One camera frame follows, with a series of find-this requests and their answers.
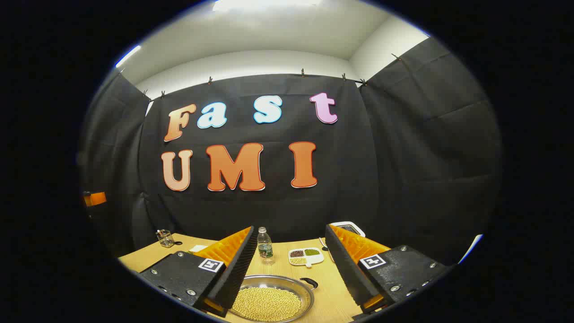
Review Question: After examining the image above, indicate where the heap of yellow soybeans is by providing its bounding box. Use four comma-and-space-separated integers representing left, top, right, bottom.
231, 287, 302, 322

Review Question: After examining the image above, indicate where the white divided dish of beans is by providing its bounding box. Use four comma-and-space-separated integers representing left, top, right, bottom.
288, 247, 325, 268

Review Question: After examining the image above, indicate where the ceiling light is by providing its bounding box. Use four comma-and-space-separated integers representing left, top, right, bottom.
212, 0, 323, 13

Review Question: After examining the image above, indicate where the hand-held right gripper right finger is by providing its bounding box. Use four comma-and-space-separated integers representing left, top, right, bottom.
325, 224, 451, 317

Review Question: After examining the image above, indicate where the steel pot with black handle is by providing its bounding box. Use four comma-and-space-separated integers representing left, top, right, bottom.
226, 275, 319, 323

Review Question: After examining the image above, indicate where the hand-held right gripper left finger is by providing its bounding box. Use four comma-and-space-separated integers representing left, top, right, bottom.
139, 226, 259, 318

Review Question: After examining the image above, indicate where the row of black cloth clips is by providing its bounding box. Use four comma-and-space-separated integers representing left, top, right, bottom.
143, 53, 403, 100

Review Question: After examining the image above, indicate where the white boxy appliance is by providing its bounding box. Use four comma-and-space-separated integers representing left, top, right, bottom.
331, 221, 366, 238

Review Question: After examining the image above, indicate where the black backdrop cloth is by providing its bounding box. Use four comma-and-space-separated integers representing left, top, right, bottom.
78, 38, 503, 265

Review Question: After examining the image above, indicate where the clear plastic water bottle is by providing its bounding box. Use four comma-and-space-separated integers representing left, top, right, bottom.
257, 227, 274, 265

